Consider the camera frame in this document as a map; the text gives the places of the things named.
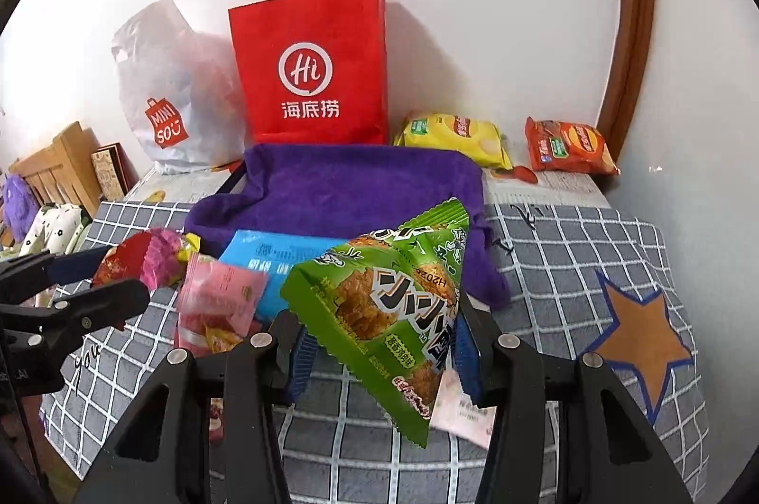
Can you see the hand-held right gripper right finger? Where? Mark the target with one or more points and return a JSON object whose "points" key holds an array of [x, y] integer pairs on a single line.
{"points": [[468, 365]]}

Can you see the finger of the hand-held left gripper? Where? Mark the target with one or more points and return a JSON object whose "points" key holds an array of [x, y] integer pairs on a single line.
{"points": [[112, 299], [77, 265]]}

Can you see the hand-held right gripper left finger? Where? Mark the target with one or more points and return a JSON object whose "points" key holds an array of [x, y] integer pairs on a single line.
{"points": [[303, 362]]}

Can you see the pale pink packet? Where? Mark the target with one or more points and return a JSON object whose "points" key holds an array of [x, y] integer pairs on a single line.
{"points": [[465, 415]]}

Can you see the magenta snack packet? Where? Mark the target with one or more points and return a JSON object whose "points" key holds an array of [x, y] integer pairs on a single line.
{"points": [[163, 258]]}

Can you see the green triangular snack packet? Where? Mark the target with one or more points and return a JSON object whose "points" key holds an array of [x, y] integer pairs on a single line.
{"points": [[367, 302]]}

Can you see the light pink snack packet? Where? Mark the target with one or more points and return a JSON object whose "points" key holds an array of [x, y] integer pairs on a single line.
{"points": [[222, 290]]}

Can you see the purple towel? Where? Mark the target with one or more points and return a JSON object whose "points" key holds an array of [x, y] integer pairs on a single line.
{"points": [[356, 190]]}

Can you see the white spotted pillow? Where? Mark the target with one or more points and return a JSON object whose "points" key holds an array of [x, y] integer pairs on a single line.
{"points": [[53, 228]]}

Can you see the purple plush toy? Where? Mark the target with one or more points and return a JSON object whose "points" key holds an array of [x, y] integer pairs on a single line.
{"points": [[18, 205]]}

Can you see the framed picture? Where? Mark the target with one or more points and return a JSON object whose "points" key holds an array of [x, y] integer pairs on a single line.
{"points": [[110, 172]]}

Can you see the wooden headboard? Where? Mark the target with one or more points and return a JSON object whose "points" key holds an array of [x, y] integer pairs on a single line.
{"points": [[59, 166]]}

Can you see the blue snack packet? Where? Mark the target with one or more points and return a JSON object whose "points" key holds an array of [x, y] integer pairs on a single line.
{"points": [[278, 252]]}

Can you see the white fruit-print mat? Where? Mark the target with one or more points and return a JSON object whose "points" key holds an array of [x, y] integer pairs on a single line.
{"points": [[551, 187]]}

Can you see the white plastic bag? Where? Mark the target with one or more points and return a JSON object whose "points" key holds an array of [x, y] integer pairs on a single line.
{"points": [[178, 95]]}

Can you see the yellow chips bag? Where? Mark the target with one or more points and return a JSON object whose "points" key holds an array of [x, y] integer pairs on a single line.
{"points": [[456, 136]]}

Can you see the orange chips bag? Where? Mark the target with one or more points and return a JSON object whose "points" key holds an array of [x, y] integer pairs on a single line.
{"points": [[569, 145]]}

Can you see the red paper bag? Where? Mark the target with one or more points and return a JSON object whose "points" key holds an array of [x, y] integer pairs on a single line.
{"points": [[308, 65]]}

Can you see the brown wooden door frame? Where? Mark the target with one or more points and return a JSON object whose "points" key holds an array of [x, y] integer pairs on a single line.
{"points": [[634, 6]]}

